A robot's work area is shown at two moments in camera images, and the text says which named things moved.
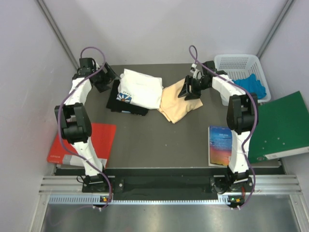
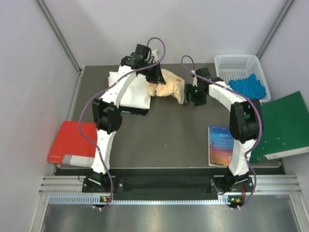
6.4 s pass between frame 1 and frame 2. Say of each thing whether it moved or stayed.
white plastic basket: stayed
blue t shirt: stayed
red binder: stayed
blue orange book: stayed
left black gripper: moved
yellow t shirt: moved
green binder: stayed
